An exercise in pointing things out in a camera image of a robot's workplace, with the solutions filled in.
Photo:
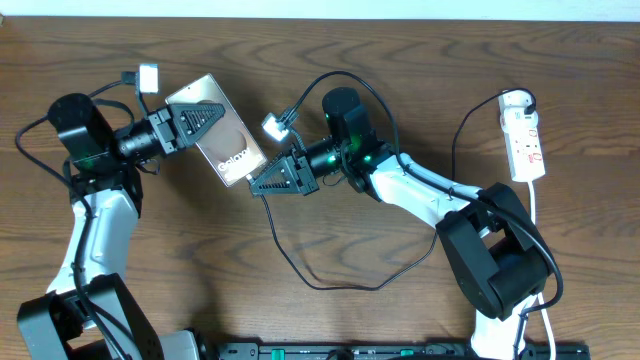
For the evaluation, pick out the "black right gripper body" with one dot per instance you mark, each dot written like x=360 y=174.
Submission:
x=323 y=158

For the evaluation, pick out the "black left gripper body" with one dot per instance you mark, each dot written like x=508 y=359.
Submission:
x=140 y=141

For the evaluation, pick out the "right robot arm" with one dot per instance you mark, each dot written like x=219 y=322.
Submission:
x=498 y=257

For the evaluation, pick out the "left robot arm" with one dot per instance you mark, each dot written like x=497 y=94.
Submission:
x=88 y=312

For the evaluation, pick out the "white power strip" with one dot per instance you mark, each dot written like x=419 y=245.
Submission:
x=519 y=123

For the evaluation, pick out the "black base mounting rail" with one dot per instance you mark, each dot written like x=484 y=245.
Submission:
x=430 y=350

